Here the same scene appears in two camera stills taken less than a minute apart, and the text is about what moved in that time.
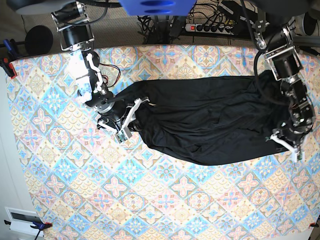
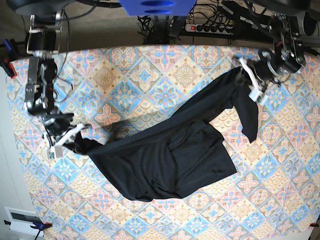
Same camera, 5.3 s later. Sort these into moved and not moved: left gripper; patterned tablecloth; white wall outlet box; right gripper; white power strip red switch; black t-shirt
Moved: right gripper; left gripper; black t-shirt
Not moved: white wall outlet box; white power strip red switch; patterned tablecloth
